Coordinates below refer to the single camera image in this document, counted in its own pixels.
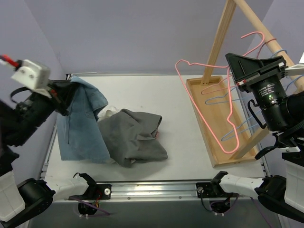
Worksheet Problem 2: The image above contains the pink wire hanger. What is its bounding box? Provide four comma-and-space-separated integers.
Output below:
201, 38, 278, 95
175, 31, 266, 154

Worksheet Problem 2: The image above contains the pink wire hanger front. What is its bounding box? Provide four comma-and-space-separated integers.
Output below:
201, 38, 278, 95

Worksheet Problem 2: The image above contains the white pleated skirt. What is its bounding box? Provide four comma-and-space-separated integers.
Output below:
97, 106, 119, 164

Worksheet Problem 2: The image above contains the blue wire hanger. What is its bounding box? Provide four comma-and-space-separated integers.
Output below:
204, 49, 288, 105
221, 75, 304, 142

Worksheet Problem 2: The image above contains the blue denim skirt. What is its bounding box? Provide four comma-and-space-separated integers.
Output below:
57, 76, 111, 163

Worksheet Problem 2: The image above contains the blue wire hanger front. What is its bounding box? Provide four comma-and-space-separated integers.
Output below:
221, 75, 304, 142

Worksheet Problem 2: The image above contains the grey pleated skirt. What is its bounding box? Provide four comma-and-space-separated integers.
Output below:
111, 109, 168, 168

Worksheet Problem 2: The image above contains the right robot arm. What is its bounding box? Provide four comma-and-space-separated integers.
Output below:
211, 53, 304, 222

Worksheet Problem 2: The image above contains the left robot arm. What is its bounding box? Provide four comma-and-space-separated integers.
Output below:
0, 80, 97, 228

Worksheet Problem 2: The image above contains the wooden clothes rack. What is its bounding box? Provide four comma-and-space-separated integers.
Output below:
185, 0, 304, 169

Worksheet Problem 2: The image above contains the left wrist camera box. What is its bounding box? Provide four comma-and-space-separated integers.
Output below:
11, 59, 51, 98

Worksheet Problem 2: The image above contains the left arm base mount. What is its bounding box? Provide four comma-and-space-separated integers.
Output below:
73, 172, 112, 200

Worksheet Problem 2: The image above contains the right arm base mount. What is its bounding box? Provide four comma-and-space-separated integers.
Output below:
196, 182, 220, 198

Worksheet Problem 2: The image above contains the aluminium front rail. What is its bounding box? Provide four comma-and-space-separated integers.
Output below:
42, 181, 269, 202

